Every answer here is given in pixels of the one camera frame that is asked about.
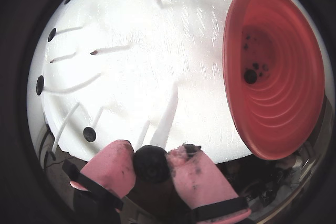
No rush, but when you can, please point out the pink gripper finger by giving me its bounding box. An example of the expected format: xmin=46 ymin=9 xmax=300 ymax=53
xmin=61 ymin=140 xmax=137 ymax=224
xmin=165 ymin=143 xmax=257 ymax=224

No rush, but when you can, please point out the white foam board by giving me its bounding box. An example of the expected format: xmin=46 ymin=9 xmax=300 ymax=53
xmin=26 ymin=0 xmax=323 ymax=163

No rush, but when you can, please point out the red collapsible cup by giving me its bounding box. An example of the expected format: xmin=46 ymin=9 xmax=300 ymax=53
xmin=222 ymin=0 xmax=326 ymax=161

